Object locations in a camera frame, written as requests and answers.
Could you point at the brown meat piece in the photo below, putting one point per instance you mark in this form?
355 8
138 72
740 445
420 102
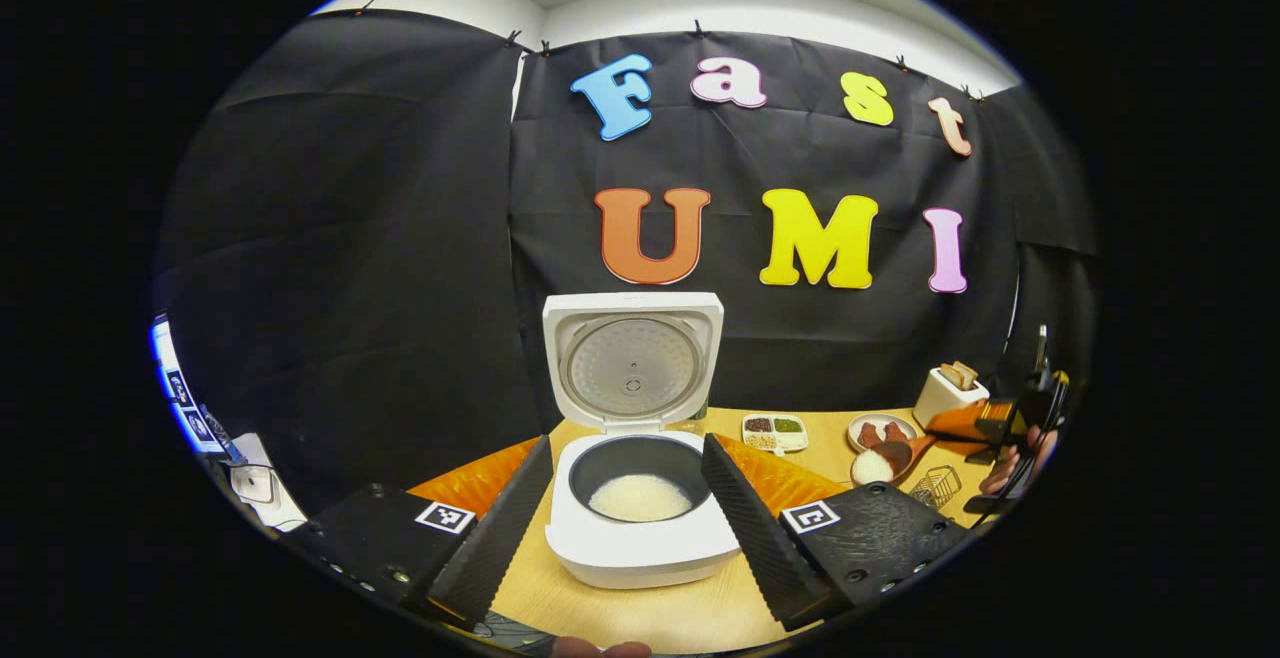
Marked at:
868 435
896 431

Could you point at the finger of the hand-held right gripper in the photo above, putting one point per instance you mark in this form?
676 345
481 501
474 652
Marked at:
988 454
960 423

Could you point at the brown wooden spoon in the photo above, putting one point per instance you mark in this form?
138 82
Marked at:
890 456

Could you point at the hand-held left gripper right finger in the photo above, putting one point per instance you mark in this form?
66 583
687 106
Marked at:
750 528

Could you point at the black backdrop cloth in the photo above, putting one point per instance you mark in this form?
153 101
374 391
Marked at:
350 238

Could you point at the white divided seasoning tray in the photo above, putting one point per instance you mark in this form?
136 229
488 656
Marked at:
775 433

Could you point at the white round plate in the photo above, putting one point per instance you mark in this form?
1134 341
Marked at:
880 417

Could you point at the white rice cooker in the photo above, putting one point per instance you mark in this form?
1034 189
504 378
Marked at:
640 558

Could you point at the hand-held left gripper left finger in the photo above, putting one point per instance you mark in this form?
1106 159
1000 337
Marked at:
495 528

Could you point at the white toaster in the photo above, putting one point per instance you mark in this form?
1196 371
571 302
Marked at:
940 403

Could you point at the white box device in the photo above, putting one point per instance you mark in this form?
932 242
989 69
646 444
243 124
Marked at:
252 478

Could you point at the toast slice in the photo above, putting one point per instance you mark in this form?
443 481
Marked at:
968 372
950 376

